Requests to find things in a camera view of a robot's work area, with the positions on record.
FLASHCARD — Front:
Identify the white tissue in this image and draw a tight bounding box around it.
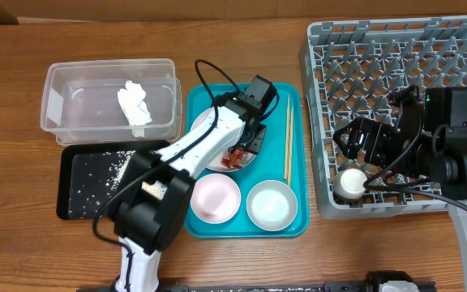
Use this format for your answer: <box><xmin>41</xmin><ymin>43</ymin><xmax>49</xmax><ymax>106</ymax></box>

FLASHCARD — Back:
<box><xmin>117</xmin><ymin>80</ymin><xmax>152</xmax><ymax>126</ymax></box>

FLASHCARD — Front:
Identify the red snack wrapper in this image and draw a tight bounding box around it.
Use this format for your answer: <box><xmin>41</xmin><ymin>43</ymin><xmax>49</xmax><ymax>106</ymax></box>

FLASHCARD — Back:
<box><xmin>221</xmin><ymin>149</ymin><xmax>247</xmax><ymax>169</ymax></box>

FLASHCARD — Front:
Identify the wooden chopstick right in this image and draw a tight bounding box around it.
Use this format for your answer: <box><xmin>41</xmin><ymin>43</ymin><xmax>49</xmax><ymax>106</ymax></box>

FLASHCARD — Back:
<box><xmin>287</xmin><ymin>107</ymin><xmax>294</xmax><ymax>187</ymax></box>

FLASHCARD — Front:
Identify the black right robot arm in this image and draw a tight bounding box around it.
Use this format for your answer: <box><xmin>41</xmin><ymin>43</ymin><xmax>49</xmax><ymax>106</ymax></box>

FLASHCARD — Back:
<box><xmin>333</xmin><ymin>85</ymin><xmax>467</xmax><ymax>290</ymax></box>

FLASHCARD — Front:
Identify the grey dishwasher rack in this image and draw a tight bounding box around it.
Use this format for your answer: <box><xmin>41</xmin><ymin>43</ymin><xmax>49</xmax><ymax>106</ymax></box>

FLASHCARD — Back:
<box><xmin>299</xmin><ymin>15</ymin><xmax>467</xmax><ymax>220</ymax></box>

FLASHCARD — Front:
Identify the black rectangular tray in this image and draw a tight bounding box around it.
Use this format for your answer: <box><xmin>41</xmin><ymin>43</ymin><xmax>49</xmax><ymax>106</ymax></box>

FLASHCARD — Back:
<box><xmin>56</xmin><ymin>140</ymin><xmax>169</xmax><ymax>220</ymax></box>

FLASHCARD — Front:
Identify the wooden chopstick left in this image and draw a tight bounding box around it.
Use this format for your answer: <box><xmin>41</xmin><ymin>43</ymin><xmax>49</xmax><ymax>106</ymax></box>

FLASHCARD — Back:
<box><xmin>284</xmin><ymin>95</ymin><xmax>290</xmax><ymax>181</ymax></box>

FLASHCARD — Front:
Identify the pink bowl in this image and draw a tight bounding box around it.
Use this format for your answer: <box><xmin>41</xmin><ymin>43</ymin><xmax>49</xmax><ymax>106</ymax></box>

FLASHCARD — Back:
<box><xmin>190</xmin><ymin>173</ymin><xmax>242</xmax><ymax>224</ymax></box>

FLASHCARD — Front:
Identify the black rail at table edge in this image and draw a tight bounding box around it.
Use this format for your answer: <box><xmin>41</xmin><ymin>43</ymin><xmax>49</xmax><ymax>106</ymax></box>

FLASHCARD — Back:
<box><xmin>152</xmin><ymin>270</ymin><xmax>437</xmax><ymax>292</ymax></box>

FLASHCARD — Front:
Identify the white cup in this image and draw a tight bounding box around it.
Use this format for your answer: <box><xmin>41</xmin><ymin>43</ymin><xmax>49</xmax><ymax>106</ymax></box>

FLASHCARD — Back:
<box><xmin>332</xmin><ymin>169</ymin><xmax>367</xmax><ymax>201</ymax></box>

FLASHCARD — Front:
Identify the pile of rice grains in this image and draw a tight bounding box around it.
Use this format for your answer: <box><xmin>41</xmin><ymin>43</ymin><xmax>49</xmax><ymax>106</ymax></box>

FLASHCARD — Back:
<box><xmin>69</xmin><ymin>149</ymin><xmax>169</xmax><ymax>218</ymax></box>

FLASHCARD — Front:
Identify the grey bowl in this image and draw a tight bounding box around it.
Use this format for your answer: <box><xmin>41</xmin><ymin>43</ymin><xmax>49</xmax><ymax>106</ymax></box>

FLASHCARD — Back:
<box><xmin>246</xmin><ymin>180</ymin><xmax>298</xmax><ymax>232</ymax></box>

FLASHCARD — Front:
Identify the pink round plate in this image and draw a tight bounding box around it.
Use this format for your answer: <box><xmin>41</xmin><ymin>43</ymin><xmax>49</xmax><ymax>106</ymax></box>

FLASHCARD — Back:
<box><xmin>189</xmin><ymin>108</ymin><xmax>256</xmax><ymax>172</ymax></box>

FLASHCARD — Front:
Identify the wooden chopstick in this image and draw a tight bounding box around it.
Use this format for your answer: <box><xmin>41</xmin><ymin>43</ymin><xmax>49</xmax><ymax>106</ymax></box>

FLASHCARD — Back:
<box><xmin>284</xmin><ymin>95</ymin><xmax>290</xmax><ymax>181</ymax></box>
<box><xmin>287</xmin><ymin>107</ymin><xmax>294</xmax><ymax>187</ymax></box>

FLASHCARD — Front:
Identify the teal plastic serving tray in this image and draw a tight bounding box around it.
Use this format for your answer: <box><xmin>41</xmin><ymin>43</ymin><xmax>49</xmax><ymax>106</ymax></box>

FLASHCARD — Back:
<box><xmin>185</xmin><ymin>83</ymin><xmax>309</xmax><ymax>238</ymax></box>

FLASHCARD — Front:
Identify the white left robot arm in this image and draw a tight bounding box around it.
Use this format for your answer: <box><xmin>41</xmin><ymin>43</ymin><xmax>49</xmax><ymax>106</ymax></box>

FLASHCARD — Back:
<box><xmin>105</xmin><ymin>75</ymin><xmax>279</xmax><ymax>291</ymax></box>

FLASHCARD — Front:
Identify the clear plastic waste bin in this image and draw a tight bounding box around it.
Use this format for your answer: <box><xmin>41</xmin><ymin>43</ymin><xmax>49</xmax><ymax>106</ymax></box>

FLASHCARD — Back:
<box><xmin>41</xmin><ymin>58</ymin><xmax>182</xmax><ymax>145</ymax></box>

